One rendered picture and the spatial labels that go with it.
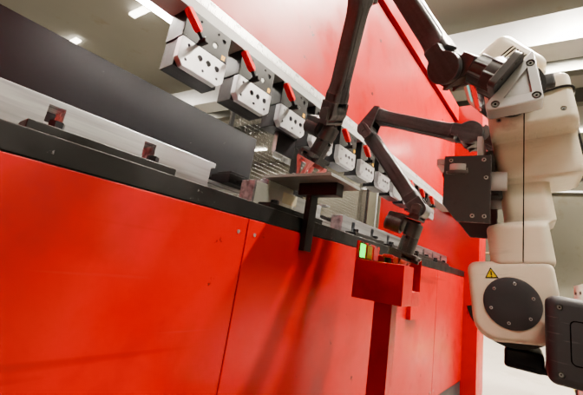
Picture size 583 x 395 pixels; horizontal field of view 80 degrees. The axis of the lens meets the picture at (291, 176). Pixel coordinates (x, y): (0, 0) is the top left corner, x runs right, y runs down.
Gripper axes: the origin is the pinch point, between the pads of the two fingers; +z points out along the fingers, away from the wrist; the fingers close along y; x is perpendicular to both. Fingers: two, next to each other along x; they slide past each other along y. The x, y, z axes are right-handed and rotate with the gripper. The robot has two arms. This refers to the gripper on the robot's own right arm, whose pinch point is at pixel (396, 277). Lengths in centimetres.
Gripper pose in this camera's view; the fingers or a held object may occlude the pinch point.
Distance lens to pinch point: 128.8
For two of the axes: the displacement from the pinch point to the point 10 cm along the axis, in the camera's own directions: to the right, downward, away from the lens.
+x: -5.5, -2.8, -7.9
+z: -3.6, 9.3, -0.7
